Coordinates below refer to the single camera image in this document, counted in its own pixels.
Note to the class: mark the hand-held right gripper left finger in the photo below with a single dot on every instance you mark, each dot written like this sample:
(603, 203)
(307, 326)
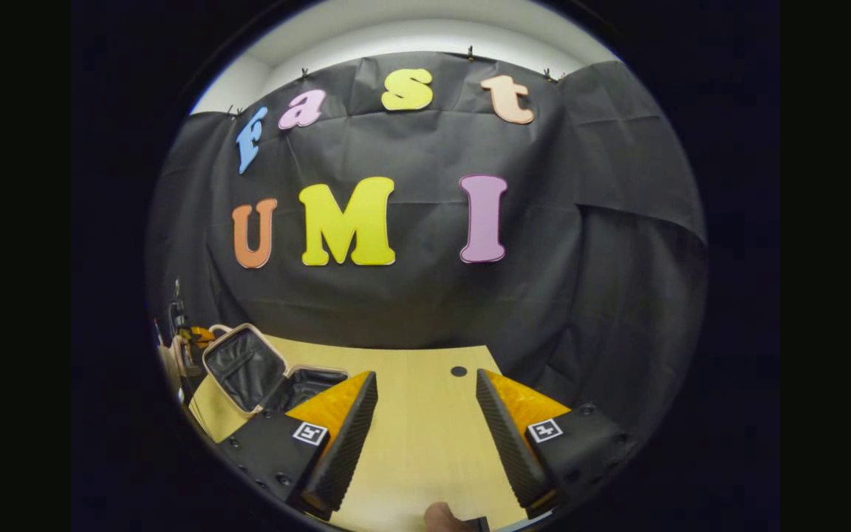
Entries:
(351, 443)

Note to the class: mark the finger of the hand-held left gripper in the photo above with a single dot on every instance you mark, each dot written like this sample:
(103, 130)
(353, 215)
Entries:
(202, 337)

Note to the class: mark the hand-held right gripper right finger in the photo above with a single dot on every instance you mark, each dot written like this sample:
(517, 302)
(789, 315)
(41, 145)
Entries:
(507, 443)

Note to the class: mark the small beige suitcase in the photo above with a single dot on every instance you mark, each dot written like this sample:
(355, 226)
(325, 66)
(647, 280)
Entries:
(244, 369)

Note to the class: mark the black backdrop cloth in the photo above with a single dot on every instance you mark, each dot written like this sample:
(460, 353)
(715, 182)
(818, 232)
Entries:
(425, 303)

